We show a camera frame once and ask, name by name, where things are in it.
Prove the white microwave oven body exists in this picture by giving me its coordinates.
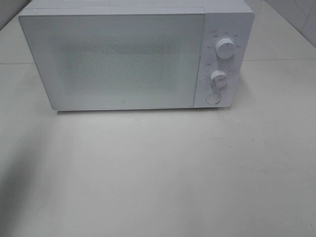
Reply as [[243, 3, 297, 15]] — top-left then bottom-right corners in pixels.
[[18, 0, 255, 110]]

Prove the round white door button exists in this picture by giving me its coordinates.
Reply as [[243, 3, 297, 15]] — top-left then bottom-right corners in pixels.
[[206, 93, 221, 105]]

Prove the white microwave knob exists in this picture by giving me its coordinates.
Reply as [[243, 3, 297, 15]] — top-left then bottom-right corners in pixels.
[[210, 70, 228, 88], [215, 37, 236, 59]]

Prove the white microwave door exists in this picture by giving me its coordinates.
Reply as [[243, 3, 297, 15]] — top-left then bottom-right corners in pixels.
[[19, 14, 205, 111]]

